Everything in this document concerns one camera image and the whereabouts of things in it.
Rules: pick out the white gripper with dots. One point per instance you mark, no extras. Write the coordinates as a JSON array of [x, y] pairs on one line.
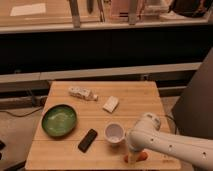
[[133, 156]]

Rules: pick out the red pepper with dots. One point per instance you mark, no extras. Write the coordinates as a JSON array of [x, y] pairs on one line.
[[143, 156]]

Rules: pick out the dark robot base panel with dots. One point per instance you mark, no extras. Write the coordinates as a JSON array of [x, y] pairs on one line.
[[193, 112]]

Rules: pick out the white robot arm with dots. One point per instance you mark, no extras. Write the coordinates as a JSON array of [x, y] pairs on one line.
[[146, 134]]

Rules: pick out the white ceramic cup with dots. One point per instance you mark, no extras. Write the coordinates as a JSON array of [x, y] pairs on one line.
[[114, 133]]

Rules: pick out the black remote control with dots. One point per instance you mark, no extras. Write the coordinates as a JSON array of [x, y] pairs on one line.
[[87, 140]]

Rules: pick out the green bowl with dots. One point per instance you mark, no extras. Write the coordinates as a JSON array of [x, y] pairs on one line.
[[59, 120]]

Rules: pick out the white paper sheet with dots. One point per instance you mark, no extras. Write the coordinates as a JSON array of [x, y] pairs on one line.
[[30, 9]]

